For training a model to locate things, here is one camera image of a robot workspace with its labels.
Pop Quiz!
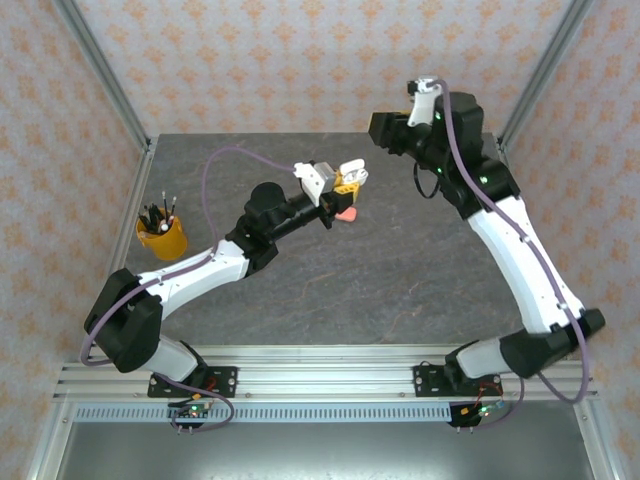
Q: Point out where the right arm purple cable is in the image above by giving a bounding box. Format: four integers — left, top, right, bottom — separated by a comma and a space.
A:
424, 78, 594, 431

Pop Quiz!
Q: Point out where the grey metal panel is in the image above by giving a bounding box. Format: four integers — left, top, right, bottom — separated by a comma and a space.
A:
49, 419, 596, 480

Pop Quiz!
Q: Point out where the grey slotted cable duct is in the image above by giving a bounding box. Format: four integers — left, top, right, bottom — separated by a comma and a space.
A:
73, 403, 454, 424

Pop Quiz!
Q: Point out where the aluminium frame leg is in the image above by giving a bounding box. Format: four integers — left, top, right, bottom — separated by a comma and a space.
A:
27, 402, 76, 480
572, 399, 619, 480

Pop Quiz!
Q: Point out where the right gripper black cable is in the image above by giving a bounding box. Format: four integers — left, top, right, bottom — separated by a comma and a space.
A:
412, 159, 442, 200

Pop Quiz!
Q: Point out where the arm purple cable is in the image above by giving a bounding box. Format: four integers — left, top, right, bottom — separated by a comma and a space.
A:
79, 146, 297, 434
424, 78, 594, 431

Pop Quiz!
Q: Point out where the aluminium frame post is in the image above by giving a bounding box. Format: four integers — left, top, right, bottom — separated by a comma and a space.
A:
497, 0, 596, 151
52, 0, 154, 154

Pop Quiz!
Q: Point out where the aluminium table side rail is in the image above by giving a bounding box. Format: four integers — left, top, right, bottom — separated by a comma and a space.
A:
79, 137, 159, 361
494, 133, 524, 201

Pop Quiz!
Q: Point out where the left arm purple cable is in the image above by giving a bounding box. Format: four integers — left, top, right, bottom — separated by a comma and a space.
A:
79, 146, 297, 434

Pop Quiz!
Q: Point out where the aluminium base rail beam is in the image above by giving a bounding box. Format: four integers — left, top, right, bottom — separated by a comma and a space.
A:
52, 343, 600, 404

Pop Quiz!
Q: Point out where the yellow pen cup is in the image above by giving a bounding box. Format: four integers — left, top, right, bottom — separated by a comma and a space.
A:
135, 214, 189, 262

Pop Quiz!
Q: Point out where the white earbud charging case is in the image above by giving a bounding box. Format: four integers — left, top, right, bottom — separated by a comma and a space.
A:
338, 157, 370, 185

